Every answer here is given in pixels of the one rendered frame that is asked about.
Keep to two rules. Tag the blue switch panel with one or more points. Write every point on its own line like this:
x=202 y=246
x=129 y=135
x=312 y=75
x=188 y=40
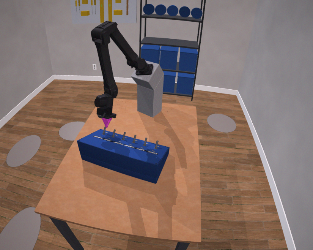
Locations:
x=130 y=156

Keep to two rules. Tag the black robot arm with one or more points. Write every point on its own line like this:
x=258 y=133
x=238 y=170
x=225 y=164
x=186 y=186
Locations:
x=101 y=35

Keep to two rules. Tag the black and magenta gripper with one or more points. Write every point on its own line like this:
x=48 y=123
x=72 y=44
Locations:
x=106 y=119

